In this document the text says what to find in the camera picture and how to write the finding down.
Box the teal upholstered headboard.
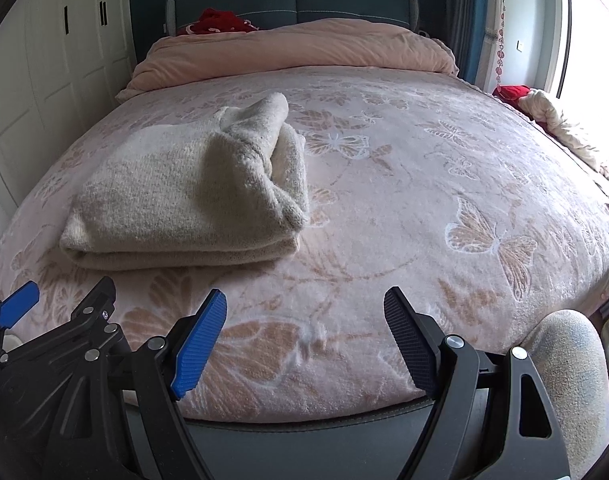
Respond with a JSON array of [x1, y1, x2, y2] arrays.
[[166, 0, 419, 36]]

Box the pink folded duvet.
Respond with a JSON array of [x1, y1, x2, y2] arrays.
[[116, 18, 459, 103]]

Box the red cloth by window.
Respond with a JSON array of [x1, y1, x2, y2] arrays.
[[492, 84, 530, 110]]

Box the red cloth on headboard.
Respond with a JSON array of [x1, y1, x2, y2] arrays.
[[176, 8, 258, 36]]

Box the cream knit sweater black hearts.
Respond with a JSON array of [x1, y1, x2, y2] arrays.
[[59, 92, 310, 271]]

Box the person's fleece-clad knee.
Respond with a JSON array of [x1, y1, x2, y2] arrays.
[[521, 310, 609, 479]]

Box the white wardrobe with red stickers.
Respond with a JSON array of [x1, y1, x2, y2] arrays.
[[0, 0, 136, 207]]

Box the cream cloth by window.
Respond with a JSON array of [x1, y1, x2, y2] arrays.
[[517, 89, 609, 181]]

